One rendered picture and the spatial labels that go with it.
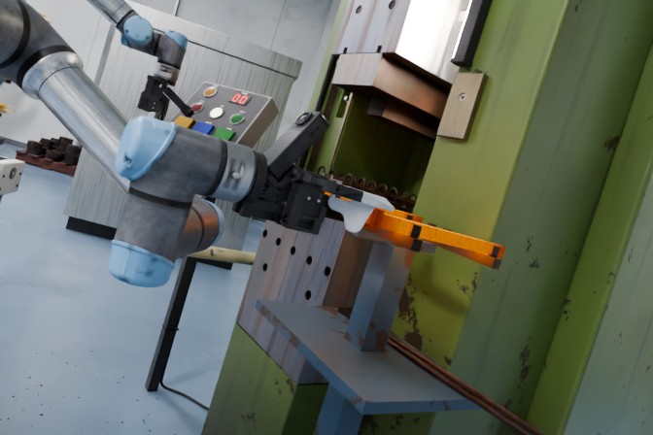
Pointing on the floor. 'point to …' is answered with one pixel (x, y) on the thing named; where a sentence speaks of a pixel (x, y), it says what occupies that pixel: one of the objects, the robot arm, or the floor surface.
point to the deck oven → (214, 40)
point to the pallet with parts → (51, 154)
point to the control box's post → (171, 319)
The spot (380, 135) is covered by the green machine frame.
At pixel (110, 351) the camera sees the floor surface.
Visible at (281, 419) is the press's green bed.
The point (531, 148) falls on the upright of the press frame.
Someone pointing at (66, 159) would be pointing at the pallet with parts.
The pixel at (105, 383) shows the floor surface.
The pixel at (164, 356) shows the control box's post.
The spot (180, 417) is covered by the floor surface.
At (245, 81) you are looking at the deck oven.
